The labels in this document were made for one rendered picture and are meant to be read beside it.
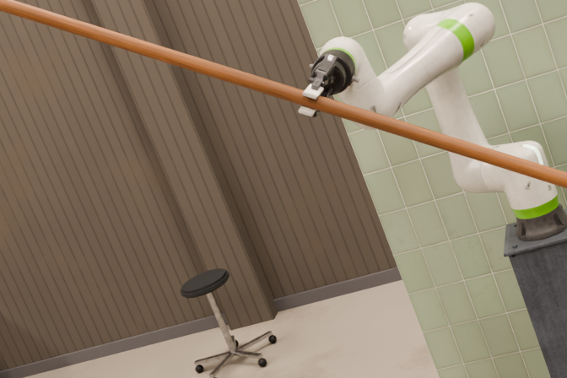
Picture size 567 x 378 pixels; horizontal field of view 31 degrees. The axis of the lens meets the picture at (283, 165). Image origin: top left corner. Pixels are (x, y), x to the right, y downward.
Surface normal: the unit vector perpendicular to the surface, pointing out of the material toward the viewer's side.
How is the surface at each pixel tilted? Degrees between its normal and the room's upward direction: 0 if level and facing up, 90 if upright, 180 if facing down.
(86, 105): 90
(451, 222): 90
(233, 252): 90
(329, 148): 90
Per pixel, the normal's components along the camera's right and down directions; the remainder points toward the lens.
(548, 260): -0.23, 0.31
